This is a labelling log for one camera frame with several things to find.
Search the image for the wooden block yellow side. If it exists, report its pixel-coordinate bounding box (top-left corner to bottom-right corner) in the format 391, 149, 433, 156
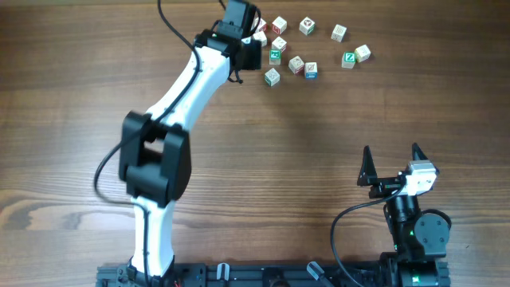
355, 45, 371, 62

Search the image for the wooden block red letter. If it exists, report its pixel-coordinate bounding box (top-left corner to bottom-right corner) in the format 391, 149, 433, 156
272, 16, 287, 35

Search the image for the wooden block green top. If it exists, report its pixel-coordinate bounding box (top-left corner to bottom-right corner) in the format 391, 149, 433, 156
269, 49, 281, 65

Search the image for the wooden block red side picture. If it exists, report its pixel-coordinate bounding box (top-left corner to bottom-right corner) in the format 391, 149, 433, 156
288, 56, 304, 75

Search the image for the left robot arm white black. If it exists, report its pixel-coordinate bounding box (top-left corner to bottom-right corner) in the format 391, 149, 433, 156
118, 1, 262, 286

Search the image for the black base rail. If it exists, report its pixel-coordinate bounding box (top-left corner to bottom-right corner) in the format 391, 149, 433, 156
96, 258, 452, 287

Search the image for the wooden block red drawing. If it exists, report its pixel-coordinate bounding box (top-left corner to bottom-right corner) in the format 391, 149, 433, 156
272, 37, 287, 53

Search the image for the wooden block blue side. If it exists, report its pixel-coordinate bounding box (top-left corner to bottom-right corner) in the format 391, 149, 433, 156
304, 62, 318, 79

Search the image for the wooden block green V side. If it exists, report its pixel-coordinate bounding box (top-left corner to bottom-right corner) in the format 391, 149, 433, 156
265, 68, 281, 87

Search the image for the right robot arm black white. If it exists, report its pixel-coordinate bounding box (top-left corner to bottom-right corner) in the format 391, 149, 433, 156
357, 143, 452, 287

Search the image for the wooden block green Z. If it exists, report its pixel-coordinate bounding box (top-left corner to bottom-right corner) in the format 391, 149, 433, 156
341, 52, 356, 69

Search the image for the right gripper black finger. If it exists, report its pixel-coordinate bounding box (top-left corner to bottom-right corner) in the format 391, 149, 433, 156
411, 143, 428, 161
357, 146, 378, 187

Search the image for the wooden block green side picture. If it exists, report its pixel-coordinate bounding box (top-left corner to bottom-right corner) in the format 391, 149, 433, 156
300, 17, 315, 35

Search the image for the wooden block plain pattern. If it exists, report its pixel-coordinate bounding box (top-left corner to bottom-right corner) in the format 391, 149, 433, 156
331, 24, 347, 42

